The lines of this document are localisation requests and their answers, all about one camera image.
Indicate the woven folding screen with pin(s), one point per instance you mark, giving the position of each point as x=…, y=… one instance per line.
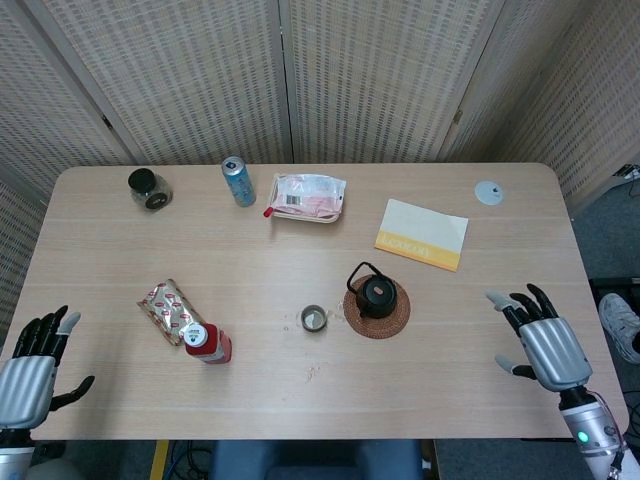
x=200, y=75

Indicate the glass jar black lid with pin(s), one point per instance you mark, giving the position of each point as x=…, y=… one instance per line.
x=150, y=192

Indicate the blue seat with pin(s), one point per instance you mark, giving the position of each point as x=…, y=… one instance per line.
x=315, y=460

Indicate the round woven brown coaster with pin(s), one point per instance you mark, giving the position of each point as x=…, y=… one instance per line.
x=395, y=325

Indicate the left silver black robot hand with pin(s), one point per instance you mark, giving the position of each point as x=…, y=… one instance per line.
x=25, y=385

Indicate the white yellow book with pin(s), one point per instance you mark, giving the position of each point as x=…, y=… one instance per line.
x=422, y=230

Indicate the black teapot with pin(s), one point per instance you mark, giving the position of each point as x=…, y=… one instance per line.
x=377, y=297

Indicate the small white round lid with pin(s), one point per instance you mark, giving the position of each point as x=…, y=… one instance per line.
x=489, y=193

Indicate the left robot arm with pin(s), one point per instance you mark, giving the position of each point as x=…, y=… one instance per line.
x=12, y=460

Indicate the pink white plastic pouch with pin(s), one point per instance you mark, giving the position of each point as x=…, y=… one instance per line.
x=310, y=192

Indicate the white sneaker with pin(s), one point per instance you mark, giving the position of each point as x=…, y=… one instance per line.
x=620, y=325

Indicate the gold red snack packet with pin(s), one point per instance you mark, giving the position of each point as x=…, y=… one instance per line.
x=165, y=305

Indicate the beige food tray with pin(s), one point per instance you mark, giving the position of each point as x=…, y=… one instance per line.
x=305, y=216

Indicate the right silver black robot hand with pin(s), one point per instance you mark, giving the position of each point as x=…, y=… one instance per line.
x=555, y=350

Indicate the red juice bottle white cap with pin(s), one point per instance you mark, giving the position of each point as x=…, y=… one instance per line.
x=207, y=345

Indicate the small metal cup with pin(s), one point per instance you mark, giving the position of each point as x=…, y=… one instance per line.
x=313, y=320

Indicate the light blue drink can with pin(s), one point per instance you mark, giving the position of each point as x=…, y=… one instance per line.
x=239, y=182

